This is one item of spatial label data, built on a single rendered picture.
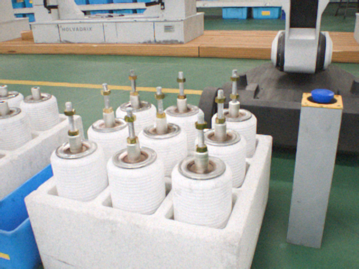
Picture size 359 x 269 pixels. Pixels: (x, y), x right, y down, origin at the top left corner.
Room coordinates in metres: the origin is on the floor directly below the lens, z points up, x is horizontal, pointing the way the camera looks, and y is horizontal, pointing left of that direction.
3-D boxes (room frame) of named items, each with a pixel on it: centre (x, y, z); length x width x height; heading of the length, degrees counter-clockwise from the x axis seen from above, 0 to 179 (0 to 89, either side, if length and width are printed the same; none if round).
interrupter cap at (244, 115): (0.70, -0.12, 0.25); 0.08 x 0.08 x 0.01
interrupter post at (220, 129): (0.59, -0.08, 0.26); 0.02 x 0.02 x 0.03
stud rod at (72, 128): (0.57, 0.19, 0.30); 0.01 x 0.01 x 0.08
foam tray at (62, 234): (0.63, 0.03, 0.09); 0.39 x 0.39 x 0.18; 68
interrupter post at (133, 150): (0.52, 0.08, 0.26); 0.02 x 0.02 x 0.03
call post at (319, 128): (0.60, -0.26, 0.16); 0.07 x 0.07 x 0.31; 68
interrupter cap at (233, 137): (0.59, -0.08, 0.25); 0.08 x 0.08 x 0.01
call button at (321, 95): (0.60, -0.26, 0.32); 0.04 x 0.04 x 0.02
